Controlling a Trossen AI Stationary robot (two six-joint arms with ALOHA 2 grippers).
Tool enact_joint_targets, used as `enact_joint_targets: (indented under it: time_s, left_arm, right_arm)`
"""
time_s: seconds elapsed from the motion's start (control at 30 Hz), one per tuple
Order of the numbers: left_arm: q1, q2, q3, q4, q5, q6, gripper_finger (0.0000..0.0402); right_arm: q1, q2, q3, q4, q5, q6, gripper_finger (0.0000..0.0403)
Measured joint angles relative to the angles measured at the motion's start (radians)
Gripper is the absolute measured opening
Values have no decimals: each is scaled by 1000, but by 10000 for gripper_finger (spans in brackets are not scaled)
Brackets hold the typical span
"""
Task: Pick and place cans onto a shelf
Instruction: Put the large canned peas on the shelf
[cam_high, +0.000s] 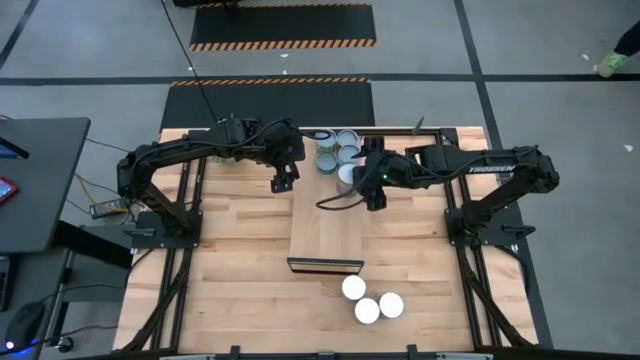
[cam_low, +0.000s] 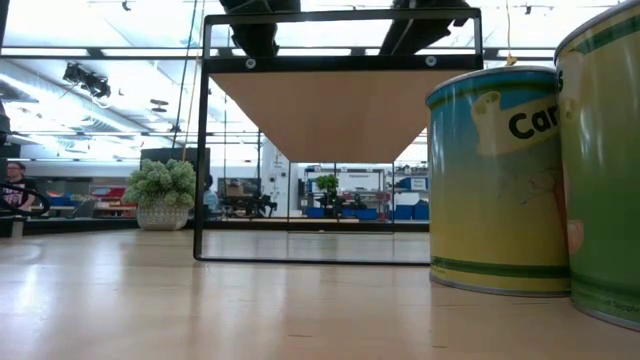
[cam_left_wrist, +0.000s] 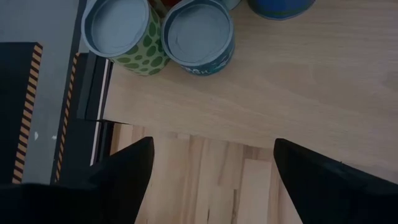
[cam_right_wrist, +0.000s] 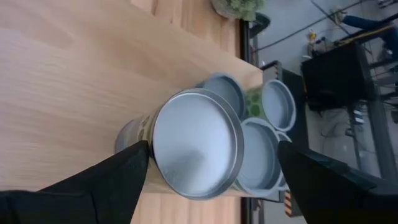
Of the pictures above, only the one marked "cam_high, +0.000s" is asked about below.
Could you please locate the blue yellow carrots can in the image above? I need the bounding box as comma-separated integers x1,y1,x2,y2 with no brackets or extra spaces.
341,274,368,302

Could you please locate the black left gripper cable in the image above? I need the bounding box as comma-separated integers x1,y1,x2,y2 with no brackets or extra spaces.
298,127,334,143

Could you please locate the black computer mouse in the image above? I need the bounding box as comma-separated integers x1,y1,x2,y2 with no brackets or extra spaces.
3,301,47,351

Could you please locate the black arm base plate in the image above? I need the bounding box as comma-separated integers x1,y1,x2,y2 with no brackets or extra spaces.
444,207,522,247
130,209,204,250

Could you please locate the silver lid tin can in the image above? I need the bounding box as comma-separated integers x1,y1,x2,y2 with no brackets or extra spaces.
314,128,339,154
336,162,360,197
337,143,362,165
335,128,361,149

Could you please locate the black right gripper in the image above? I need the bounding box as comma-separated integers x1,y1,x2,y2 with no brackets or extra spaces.
351,135,404,211

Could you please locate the green yellow labelled can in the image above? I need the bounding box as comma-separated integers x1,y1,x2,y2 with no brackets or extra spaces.
354,297,381,325

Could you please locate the green labelled tin can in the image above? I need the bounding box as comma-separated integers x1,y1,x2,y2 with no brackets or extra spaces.
378,292,405,320

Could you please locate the black tablet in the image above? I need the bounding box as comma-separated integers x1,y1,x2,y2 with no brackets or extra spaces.
0,134,30,160

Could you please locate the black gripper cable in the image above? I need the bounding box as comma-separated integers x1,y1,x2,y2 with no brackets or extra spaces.
315,187,369,212
298,127,334,143

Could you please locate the red phone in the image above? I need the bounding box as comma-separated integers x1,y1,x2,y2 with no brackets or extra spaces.
0,176,20,205

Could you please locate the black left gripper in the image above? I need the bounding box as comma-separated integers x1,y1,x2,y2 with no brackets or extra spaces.
259,118,307,195

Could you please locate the dark grey desk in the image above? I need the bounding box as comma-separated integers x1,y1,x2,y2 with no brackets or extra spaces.
0,117,92,255

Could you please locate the person's leg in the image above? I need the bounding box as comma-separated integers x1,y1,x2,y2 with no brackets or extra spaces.
613,19,640,58

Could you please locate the black power adapter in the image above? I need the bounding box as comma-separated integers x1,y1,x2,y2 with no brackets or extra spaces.
88,198,127,220

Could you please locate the black hazard striped floor mat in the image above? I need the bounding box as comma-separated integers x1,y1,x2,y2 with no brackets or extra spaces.
189,2,377,53
159,77,376,130

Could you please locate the long black cable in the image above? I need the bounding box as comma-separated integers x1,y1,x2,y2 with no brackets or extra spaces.
159,0,220,125

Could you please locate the person's green shoe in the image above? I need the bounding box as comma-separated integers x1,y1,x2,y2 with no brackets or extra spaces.
596,49,630,79

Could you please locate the yellow cable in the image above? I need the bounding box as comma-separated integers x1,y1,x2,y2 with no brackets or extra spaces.
73,172,129,214

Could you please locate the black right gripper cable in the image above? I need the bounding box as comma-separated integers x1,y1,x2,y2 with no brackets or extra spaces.
315,187,369,212

